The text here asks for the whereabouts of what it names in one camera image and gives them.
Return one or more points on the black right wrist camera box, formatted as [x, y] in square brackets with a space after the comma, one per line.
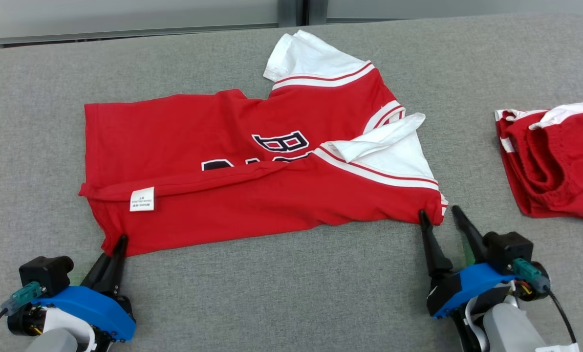
[508, 249]

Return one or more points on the green wrist connector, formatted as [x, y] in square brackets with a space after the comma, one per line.
[526, 270]
[25, 295]

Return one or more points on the white and grey left arm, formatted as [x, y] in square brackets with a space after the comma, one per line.
[56, 342]

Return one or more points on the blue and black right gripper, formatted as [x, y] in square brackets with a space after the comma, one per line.
[467, 283]

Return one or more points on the grey partition post with rounded feet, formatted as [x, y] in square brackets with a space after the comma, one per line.
[291, 10]

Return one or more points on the red basketball jersey white sleeves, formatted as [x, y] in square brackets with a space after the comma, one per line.
[223, 127]

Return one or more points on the green left wrist connector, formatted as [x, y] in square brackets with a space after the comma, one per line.
[25, 295]

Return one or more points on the red and white shorts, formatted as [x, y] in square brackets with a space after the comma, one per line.
[565, 166]

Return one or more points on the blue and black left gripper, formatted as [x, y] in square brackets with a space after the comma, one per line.
[96, 305]

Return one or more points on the green right wrist connector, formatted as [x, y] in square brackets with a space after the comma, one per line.
[526, 270]

